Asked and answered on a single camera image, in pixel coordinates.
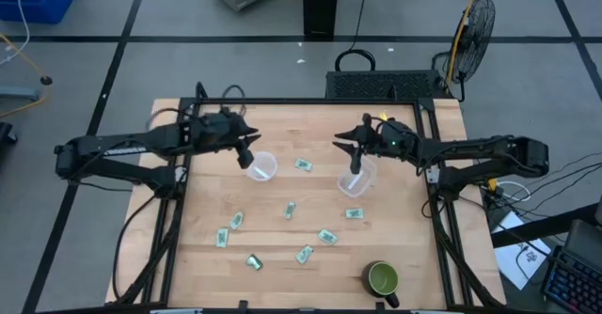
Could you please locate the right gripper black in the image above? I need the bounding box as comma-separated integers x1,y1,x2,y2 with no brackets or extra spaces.
332,119,420,161

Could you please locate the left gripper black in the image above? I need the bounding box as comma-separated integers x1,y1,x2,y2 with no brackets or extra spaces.
190,111,262,154

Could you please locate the round clear plastic container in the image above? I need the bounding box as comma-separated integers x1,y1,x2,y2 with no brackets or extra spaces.
244,150,279,182

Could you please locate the squarish clear plastic container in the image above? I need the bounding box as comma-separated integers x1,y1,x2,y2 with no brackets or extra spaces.
336,156,378,198

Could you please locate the black perforated metal case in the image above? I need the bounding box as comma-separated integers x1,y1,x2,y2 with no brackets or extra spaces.
325,69,448,102

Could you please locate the black mug green inside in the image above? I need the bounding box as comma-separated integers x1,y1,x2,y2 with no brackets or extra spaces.
360,259,402,309

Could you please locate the black tower box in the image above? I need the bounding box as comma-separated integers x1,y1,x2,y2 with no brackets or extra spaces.
302,0,341,41

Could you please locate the black floor fan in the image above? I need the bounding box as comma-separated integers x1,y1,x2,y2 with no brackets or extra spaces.
431,0,498,102

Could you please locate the silver aluminium bar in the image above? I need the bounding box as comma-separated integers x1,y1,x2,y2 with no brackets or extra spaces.
408,307,465,314
149,307,204,314

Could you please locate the white printed paper sheet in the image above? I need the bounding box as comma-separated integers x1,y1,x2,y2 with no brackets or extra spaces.
491,210,552,290

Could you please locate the black metal beam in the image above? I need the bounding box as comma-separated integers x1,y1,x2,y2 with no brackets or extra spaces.
491,203,601,249

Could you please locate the grey metal cart leg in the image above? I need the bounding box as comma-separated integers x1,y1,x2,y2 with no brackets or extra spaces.
0,86,41,102

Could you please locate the black chair foot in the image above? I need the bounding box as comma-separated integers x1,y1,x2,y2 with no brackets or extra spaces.
0,121,19,146

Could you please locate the backlit black keyboard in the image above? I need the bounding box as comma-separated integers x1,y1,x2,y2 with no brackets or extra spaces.
540,245,602,314

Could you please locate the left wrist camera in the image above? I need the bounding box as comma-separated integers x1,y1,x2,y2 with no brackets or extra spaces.
233,140,256,170

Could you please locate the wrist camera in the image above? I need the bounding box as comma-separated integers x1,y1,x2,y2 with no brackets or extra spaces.
348,145,364,176
233,140,256,170

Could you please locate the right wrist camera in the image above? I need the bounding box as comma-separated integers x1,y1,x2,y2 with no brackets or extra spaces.
348,145,364,176

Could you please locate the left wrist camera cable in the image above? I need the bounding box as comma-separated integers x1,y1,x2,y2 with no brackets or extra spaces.
220,84,248,118

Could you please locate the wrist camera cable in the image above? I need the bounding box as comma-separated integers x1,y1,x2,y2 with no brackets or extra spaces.
220,84,248,118
397,130,427,178

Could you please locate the black aluminium table frame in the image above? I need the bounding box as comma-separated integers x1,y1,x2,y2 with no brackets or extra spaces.
105,82,507,314

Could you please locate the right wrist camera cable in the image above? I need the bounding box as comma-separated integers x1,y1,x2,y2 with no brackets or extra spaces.
397,130,427,178

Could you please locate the black looped floor cable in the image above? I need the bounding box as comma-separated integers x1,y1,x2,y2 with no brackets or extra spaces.
334,0,377,72

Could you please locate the yellow cable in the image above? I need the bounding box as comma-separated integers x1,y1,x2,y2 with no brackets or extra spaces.
0,32,52,119
445,0,484,85

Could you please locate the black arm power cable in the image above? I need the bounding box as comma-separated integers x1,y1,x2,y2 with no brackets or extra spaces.
111,194,159,301

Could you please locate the white cable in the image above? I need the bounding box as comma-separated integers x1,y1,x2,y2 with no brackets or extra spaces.
496,180,532,203
0,0,31,66

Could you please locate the black cable bundle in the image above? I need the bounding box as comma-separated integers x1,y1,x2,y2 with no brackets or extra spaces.
479,151,602,221

